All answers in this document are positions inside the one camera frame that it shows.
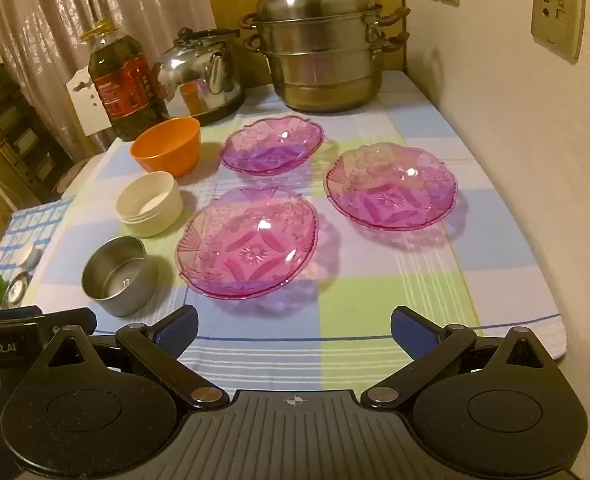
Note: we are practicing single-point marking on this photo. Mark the blue white checked towel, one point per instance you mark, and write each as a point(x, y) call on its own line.
point(30, 225)

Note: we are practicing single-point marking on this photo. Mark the sheer patterned curtain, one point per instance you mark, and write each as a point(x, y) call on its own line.
point(50, 10)

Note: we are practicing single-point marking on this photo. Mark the small white round lid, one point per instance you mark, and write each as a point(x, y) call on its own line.
point(29, 256)

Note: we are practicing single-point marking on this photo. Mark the pink transparent plastic plate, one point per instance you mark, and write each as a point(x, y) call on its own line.
point(245, 245)
point(270, 150)
point(390, 190)

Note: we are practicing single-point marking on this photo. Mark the orange plastic bowl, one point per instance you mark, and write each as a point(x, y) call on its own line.
point(175, 155)

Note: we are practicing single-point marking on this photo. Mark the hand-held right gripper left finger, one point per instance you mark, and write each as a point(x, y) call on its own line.
point(177, 332)

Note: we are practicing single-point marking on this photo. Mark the checked pastel tablecloth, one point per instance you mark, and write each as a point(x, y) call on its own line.
point(365, 285)

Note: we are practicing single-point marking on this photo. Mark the stainless steel kettle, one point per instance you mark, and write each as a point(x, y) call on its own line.
point(195, 80)

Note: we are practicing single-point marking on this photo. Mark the beige wall socket plate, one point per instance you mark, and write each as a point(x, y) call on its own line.
point(557, 17)

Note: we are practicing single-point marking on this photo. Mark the black metal rack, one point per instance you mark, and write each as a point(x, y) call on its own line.
point(10, 110)

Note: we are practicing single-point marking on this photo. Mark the stainless steel bowl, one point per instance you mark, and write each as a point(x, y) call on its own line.
point(110, 272)

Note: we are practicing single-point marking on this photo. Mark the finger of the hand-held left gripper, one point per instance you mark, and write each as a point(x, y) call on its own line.
point(75, 319)

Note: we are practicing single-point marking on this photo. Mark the white plastic bowl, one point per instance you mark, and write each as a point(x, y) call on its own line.
point(150, 220)

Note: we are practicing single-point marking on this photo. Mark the stainless steel steamer pot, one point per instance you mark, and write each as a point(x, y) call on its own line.
point(325, 60)

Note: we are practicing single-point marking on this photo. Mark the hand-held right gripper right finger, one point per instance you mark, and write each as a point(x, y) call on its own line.
point(409, 332)

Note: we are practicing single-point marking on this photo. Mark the cooking oil bottle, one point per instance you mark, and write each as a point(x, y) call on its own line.
point(125, 90)

